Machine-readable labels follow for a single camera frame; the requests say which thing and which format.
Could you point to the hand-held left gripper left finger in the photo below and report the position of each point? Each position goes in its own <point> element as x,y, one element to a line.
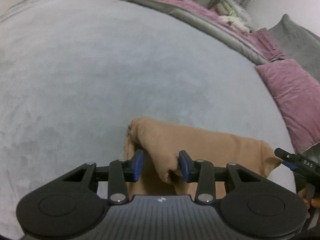
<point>138,165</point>

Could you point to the person's right hand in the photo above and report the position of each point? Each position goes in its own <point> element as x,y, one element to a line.
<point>312,203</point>

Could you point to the pink velvet pillow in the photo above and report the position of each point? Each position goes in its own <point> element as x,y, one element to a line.
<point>290,92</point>

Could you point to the grey pillow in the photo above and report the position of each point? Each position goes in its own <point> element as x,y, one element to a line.
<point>295,42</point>

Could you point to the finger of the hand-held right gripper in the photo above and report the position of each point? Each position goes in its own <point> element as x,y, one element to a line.
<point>288,165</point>

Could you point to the cream plush toy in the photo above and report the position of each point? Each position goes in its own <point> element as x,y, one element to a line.
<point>237,23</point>

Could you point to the grey-blue bed sheet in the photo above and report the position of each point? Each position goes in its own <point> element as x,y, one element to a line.
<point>100,67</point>

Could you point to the pink and grey quilt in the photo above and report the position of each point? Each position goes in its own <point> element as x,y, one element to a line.
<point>175,2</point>

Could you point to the tan knit sweater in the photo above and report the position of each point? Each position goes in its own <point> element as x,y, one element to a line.
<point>200,142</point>

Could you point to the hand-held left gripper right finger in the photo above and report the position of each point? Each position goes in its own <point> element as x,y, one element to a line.
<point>182,165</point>

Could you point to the green spotted soft toy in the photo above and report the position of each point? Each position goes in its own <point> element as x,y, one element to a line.
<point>230,6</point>

